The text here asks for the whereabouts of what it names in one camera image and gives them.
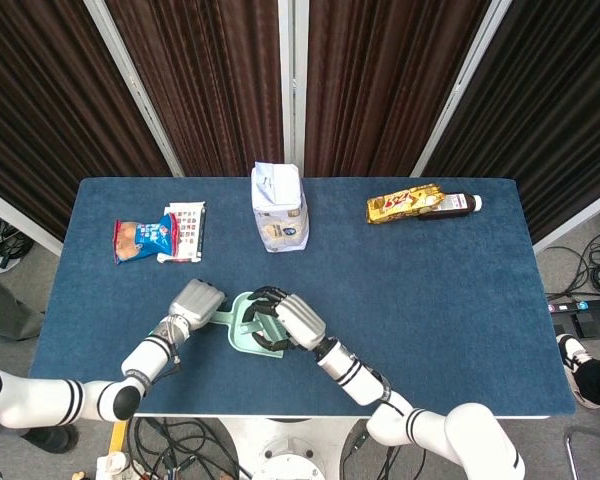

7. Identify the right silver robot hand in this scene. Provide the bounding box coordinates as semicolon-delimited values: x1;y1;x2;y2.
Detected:
243;285;328;355

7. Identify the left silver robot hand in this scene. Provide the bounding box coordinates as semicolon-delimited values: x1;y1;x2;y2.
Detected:
167;278;228;330

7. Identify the green plastic dustpan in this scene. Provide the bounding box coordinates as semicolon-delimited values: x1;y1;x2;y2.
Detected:
207;290;286;359

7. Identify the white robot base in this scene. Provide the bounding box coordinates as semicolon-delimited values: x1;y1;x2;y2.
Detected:
219;417;369;480

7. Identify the dark brown bottle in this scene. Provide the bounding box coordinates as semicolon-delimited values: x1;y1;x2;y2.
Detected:
417;193;484;221

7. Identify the white printed flat packet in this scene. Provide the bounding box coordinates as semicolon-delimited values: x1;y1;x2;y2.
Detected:
156;201;207;264

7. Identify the blue snack bag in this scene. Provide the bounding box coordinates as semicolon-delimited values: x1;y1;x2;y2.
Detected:
112;213;179;265

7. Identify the white paper bag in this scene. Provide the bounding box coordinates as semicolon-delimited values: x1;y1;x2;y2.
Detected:
250;161;311;254

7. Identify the blue fabric table cover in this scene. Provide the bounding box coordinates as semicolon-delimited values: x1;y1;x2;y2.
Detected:
28;175;579;419

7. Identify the gold biscuit package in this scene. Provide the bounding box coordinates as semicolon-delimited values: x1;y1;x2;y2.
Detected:
365;182;449;226

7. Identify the grey trouser leg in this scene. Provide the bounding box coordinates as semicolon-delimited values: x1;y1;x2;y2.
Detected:
0;272;46;344

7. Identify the black shoe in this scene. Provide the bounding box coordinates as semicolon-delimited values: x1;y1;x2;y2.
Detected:
22;424;80;452

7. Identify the brown pleated curtain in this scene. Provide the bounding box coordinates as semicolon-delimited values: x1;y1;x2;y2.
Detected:
304;0;491;177
0;0;176;242
422;0;600;242
104;0;285;177

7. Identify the white and black sneaker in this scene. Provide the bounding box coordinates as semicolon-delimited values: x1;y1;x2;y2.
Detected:
555;333;595;409

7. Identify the black power strip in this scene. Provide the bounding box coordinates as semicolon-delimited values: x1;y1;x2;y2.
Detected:
547;295;600;315

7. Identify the black foot pedal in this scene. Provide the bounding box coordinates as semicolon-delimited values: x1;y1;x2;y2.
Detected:
552;309;600;338

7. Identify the white frame rail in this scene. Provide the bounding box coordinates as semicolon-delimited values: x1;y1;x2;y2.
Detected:
0;180;64;257
532;183;600;254

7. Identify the white frame post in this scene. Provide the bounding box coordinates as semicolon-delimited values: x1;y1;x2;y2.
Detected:
411;0;512;177
278;0;307;177
83;0;185;177

